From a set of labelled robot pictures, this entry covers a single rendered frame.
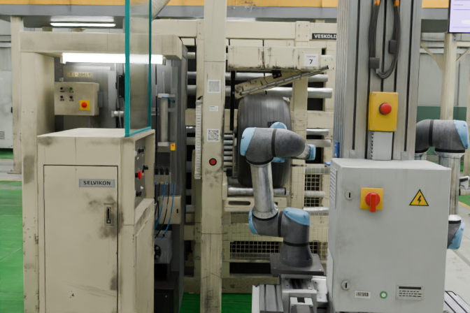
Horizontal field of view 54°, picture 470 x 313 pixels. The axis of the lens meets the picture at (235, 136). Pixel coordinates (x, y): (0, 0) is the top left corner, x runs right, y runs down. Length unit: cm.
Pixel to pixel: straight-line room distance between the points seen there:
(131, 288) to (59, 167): 59
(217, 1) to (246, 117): 70
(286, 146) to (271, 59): 130
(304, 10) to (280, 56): 541
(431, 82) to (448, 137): 1079
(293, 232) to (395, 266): 60
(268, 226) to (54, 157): 95
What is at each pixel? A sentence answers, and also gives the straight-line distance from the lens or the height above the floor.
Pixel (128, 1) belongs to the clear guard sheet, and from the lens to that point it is 198.
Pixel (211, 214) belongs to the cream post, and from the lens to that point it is 282.
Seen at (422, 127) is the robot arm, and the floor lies 133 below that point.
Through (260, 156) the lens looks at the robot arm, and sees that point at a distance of 184.
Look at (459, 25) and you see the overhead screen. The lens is 652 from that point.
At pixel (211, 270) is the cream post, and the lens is 293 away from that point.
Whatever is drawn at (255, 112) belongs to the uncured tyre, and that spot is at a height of 137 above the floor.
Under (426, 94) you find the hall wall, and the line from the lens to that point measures 1279.
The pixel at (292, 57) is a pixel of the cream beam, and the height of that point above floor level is 171.
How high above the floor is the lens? 142
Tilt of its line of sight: 4 degrees down
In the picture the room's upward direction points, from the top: 1 degrees clockwise
